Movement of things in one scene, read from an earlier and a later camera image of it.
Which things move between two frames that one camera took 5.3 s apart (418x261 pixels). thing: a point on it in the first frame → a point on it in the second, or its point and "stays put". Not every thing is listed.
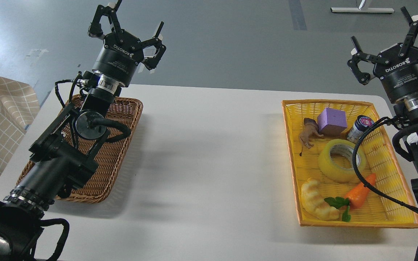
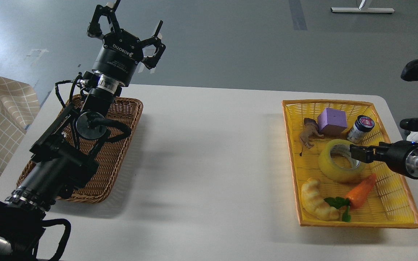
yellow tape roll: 345,148 stays put
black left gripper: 122,50 stays put
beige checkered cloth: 5,108 stays put
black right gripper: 407,73 → 407,157
